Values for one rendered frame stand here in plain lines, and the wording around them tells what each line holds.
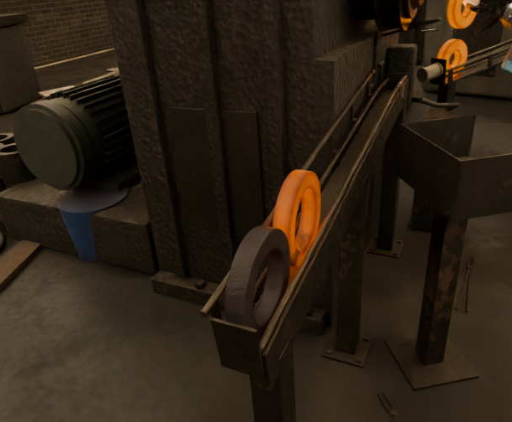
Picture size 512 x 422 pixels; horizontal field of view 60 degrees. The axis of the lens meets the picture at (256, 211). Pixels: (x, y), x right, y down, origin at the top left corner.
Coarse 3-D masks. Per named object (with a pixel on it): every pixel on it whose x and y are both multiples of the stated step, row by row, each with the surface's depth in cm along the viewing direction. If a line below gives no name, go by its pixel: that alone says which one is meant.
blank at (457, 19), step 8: (456, 0) 169; (448, 8) 171; (456, 8) 170; (464, 8) 177; (448, 16) 173; (456, 16) 172; (464, 16) 174; (472, 16) 177; (456, 24) 174; (464, 24) 176
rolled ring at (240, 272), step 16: (256, 240) 65; (272, 240) 68; (240, 256) 64; (256, 256) 63; (272, 256) 75; (288, 256) 76; (240, 272) 63; (256, 272) 64; (272, 272) 76; (288, 272) 77; (240, 288) 62; (272, 288) 76; (224, 304) 63; (240, 304) 62; (272, 304) 75; (240, 320) 63; (256, 320) 71
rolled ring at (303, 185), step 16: (288, 176) 80; (304, 176) 79; (288, 192) 77; (304, 192) 80; (288, 208) 76; (304, 208) 90; (288, 224) 75; (304, 224) 90; (288, 240) 76; (304, 240) 88; (304, 256) 86
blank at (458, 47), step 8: (448, 40) 182; (456, 40) 180; (448, 48) 180; (456, 48) 182; (464, 48) 184; (440, 56) 181; (448, 56) 181; (456, 56) 187; (464, 56) 186; (448, 64) 183; (456, 64) 186
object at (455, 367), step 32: (416, 128) 112; (448, 128) 113; (416, 160) 105; (448, 160) 92; (480, 160) 88; (448, 192) 93; (480, 192) 92; (448, 224) 110; (448, 256) 115; (448, 288) 120; (448, 320) 126; (416, 352) 137; (448, 352) 137; (416, 384) 127
